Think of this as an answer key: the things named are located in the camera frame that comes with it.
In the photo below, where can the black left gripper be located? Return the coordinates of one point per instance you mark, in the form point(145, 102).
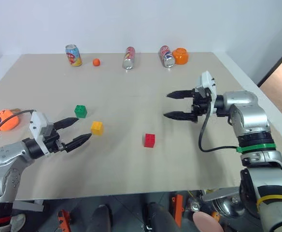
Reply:
point(52, 141)

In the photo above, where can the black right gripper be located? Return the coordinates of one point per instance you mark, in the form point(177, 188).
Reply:
point(201, 104)

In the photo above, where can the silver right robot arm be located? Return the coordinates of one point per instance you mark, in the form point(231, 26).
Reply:
point(249, 116)

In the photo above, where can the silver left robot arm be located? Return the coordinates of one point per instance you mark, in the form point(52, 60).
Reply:
point(1, 157)

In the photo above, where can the green studded cube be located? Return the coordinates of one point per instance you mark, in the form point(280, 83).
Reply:
point(81, 111)

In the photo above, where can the yellow studded cube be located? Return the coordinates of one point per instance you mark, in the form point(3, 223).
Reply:
point(97, 128)

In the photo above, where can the red studded cube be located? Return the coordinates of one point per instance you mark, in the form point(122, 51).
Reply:
point(150, 140)

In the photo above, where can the orange plastic cup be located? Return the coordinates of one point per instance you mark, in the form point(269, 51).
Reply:
point(181, 56)

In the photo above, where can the red white blue can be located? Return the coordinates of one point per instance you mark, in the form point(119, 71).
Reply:
point(167, 56)

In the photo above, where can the orange plush toy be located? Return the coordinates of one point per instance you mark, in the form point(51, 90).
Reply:
point(4, 120)

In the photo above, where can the red and silver can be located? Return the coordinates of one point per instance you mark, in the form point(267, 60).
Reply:
point(129, 58)

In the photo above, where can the small orange ball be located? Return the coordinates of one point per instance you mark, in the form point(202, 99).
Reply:
point(96, 62)

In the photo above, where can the blue and yellow juice can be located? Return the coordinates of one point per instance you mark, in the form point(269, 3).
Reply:
point(74, 56)

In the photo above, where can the orange and black clamp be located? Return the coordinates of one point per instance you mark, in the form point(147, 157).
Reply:
point(63, 220)

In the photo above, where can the dark rounded shape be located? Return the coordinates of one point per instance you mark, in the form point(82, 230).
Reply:
point(100, 218)

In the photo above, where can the orange upright bar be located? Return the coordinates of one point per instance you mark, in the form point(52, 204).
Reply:
point(178, 209)

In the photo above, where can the shiny silver metal bowl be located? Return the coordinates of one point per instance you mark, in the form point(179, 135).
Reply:
point(225, 207)

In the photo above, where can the pink round object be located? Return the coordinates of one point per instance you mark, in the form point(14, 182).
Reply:
point(206, 223)

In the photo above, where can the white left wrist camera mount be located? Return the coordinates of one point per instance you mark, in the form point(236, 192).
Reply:
point(38, 120)

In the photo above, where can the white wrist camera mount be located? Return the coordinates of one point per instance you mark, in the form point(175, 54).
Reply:
point(208, 79)
point(38, 120)

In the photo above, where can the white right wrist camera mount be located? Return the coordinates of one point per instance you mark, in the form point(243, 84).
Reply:
point(208, 79)

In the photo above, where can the grey metal bracket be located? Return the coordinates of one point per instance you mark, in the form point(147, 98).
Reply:
point(28, 205)

